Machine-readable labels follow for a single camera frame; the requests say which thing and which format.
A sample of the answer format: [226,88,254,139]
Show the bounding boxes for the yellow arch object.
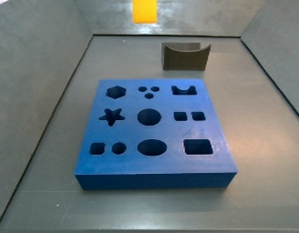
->
[132,0,158,24]

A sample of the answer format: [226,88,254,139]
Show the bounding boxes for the dark grey arch holder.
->
[162,42,211,71]

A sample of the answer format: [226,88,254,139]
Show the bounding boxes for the blue shape sorter block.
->
[75,78,238,189]

